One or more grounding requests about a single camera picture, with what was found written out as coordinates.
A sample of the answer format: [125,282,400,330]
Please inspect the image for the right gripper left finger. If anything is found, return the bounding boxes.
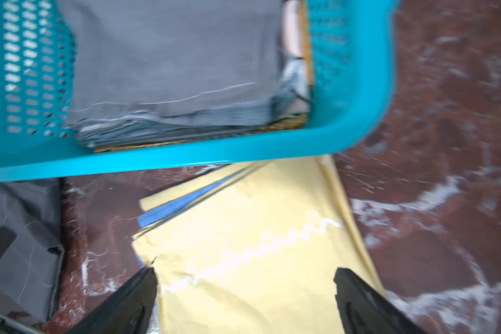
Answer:
[69,267,157,334]

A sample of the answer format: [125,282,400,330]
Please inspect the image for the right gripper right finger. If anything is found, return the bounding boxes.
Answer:
[334,268,425,334]

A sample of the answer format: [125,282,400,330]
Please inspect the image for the dark grey checked pillowcase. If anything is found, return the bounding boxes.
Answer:
[0,178,65,324]

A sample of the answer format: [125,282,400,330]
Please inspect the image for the teal plastic basket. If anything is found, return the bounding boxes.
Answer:
[0,1,397,182]

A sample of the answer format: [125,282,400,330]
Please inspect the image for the pale yellow zigzag pillowcase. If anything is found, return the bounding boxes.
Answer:
[132,155,384,333]

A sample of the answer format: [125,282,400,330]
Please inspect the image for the plain grey pillowcase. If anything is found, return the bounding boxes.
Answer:
[57,1,304,148]

